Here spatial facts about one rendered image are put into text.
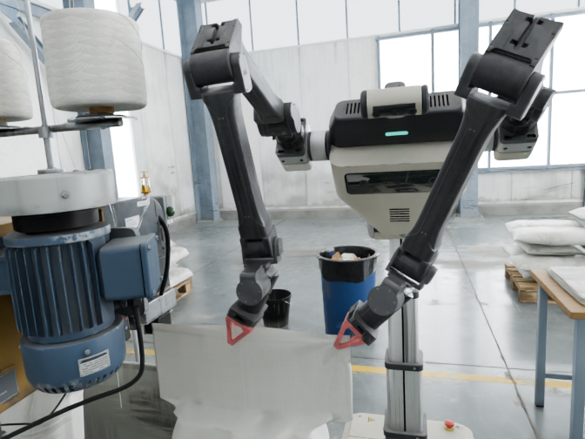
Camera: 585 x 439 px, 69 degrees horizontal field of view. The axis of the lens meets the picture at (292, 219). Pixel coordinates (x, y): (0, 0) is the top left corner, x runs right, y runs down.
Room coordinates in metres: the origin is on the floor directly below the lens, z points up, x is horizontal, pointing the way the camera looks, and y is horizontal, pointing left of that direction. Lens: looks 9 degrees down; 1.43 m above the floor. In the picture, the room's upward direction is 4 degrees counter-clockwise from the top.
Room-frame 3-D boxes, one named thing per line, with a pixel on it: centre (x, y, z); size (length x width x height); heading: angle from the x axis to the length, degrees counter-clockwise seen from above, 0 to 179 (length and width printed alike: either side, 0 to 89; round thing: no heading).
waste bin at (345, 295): (3.17, -0.40, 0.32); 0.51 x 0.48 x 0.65; 164
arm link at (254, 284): (0.88, 0.08, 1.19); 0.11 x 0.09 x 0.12; 165
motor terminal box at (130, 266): (0.68, 0.27, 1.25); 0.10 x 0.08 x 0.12; 9
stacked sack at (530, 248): (3.88, -2.34, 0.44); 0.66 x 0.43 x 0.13; 164
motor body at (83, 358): (0.66, 0.37, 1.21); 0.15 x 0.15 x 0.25
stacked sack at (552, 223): (4.03, -2.44, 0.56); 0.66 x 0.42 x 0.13; 68
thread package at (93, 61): (0.81, 0.34, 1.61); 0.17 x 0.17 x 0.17
